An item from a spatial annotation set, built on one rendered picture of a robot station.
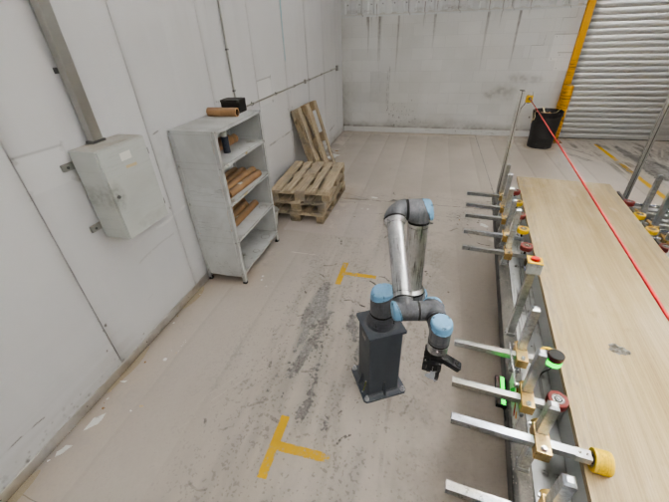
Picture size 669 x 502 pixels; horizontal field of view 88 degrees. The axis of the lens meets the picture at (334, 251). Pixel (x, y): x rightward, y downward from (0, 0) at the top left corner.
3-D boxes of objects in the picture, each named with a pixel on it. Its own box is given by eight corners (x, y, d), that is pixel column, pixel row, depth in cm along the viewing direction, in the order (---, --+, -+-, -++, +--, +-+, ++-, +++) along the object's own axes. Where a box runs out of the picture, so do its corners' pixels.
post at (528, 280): (506, 335, 198) (527, 272, 174) (505, 329, 202) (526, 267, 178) (514, 337, 197) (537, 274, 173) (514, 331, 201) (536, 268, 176)
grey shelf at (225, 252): (208, 278, 370) (165, 130, 286) (247, 236, 443) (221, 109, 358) (246, 284, 360) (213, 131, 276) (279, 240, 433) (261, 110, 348)
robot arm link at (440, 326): (450, 312, 146) (457, 329, 137) (446, 333, 152) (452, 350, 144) (428, 312, 146) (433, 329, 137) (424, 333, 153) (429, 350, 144)
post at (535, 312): (507, 376, 181) (533, 309, 155) (507, 372, 184) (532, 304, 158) (514, 378, 180) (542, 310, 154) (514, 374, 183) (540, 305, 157)
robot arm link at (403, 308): (383, 194, 182) (393, 316, 148) (406, 193, 182) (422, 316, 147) (381, 207, 192) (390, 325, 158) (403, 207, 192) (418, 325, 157)
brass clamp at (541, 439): (531, 457, 122) (535, 450, 119) (527, 422, 132) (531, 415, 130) (551, 463, 120) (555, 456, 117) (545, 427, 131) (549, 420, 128)
